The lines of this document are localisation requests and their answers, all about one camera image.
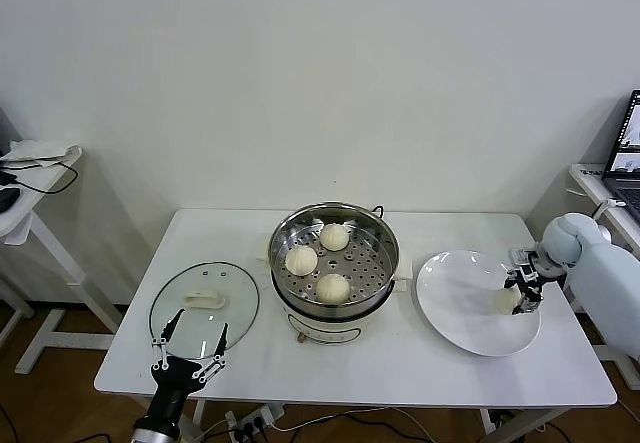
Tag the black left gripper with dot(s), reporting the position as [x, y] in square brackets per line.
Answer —
[172, 380]

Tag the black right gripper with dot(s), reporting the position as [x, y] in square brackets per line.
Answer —
[539, 269]

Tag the white steamed baozi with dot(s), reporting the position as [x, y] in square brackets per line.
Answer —
[333, 289]
[333, 237]
[301, 261]
[502, 302]

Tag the round glass lid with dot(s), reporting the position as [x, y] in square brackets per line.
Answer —
[240, 308]

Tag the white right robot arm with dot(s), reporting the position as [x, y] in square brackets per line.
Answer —
[610, 288]

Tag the stainless steel steamer basket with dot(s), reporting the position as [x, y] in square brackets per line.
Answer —
[387, 255]

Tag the white table leg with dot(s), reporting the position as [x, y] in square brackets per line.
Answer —
[199, 413]
[484, 420]

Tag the white round plate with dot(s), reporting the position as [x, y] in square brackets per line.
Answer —
[450, 333]

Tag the white power strip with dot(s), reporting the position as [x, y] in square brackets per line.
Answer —
[260, 415]

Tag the white electric cooker base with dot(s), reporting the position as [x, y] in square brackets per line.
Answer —
[325, 330]

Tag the white printed box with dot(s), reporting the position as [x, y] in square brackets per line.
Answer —
[589, 170]

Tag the open black laptop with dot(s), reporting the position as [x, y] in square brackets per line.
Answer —
[625, 138]

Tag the white side table with cloth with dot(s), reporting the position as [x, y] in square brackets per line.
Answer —
[30, 223]

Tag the black computer mouse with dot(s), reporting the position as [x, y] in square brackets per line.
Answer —
[7, 198]

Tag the crumpled white cloth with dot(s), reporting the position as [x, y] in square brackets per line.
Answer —
[35, 150]

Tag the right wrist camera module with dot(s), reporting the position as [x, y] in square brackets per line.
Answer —
[522, 255]

